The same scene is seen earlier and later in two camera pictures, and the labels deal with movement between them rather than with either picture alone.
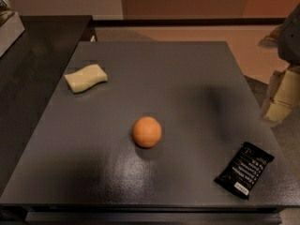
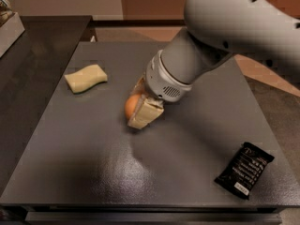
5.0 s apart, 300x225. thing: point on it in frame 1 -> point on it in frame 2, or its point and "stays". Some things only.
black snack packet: [243, 169] stays
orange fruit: [146, 131] -> [130, 104]
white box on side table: [10, 31] stays
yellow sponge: [85, 79] stays
